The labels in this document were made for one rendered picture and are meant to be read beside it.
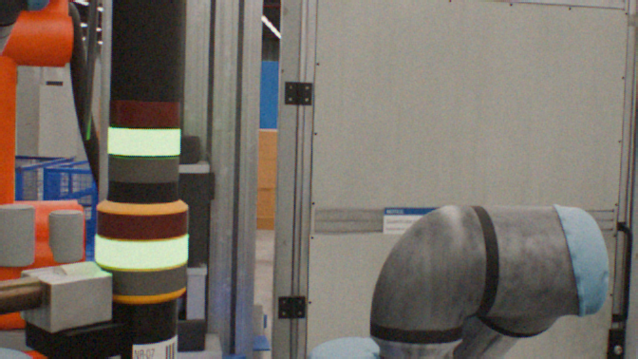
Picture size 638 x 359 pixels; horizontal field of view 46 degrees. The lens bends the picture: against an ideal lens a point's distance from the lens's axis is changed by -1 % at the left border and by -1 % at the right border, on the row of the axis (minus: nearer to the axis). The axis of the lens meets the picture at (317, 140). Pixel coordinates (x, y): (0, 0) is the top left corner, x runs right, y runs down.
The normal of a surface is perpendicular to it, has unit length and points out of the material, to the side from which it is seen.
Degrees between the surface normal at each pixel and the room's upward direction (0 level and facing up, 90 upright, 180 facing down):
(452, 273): 87
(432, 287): 83
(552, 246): 63
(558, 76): 90
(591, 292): 112
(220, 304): 90
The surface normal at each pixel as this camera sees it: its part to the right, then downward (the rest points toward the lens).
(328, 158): 0.21, 0.06
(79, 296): 0.73, 0.06
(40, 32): 0.44, -0.04
